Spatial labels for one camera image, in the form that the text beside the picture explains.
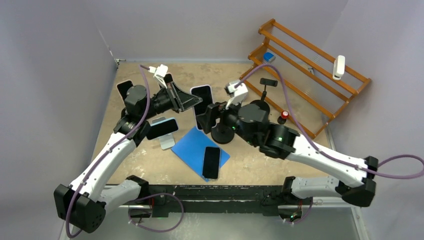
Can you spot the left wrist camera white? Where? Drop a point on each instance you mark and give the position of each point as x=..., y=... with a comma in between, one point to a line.
x=159, y=74

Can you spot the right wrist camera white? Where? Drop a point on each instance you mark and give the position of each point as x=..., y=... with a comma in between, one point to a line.
x=237, y=91

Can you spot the red black knob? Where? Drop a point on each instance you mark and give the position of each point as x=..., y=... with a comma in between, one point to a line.
x=284, y=115

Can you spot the blue mat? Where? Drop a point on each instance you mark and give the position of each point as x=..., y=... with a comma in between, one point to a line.
x=191, y=150

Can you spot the pink phone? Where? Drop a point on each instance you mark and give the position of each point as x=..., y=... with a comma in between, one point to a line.
x=123, y=88
x=168, y=79

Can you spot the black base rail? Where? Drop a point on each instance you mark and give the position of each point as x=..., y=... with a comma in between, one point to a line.
x=268, y=200

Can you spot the black round phone stand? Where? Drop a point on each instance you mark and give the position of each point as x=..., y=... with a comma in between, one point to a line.
x=222, y=134
x=261, y=103

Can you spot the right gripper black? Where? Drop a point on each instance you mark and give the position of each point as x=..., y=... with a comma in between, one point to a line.
x=213, y=113

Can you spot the far left pink phone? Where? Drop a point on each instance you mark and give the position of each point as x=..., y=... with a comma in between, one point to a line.
x=123, y=88

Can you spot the light blue phone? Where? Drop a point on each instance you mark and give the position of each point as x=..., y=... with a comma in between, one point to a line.
x=162, y=128

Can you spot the silver phone stand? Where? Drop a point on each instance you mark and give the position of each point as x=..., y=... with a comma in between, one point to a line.
x=166, y=141

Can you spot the white stapler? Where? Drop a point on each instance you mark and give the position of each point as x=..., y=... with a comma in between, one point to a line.
x=339, y=65

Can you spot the orange wooden rack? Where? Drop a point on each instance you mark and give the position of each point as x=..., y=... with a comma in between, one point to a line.
x=315, y=97

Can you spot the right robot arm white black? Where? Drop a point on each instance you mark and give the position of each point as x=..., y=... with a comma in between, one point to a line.
x=349, y=178

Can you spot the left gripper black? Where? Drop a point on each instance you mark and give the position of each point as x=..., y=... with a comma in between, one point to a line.
x=179, y=101

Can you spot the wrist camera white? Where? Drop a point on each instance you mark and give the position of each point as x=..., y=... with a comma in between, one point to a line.
x=159, y=74
x=237, y=91

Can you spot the blue white eraser block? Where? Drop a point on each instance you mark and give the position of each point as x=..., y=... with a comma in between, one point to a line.
x=268, y=57

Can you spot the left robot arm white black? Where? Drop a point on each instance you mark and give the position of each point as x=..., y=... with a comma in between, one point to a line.
x=84, y=203

